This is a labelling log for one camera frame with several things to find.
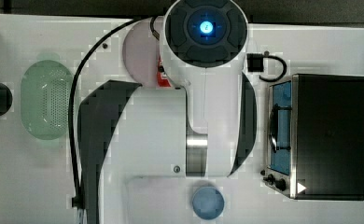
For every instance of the green perforated colander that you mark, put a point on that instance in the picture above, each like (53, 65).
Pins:
(45, 91)

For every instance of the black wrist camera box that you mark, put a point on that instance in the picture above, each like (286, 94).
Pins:
(255, 62)

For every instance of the silver toaster oven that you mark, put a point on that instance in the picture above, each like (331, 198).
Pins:
(315, 138)

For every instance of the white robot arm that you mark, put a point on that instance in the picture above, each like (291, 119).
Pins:
(203, 125)

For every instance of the red ketchup bottle plush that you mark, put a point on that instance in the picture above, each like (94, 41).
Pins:
(162, 78)

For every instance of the blue cup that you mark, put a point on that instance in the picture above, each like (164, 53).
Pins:
(208, 203)

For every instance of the pink plate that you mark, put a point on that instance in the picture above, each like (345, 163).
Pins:
(141, 54)

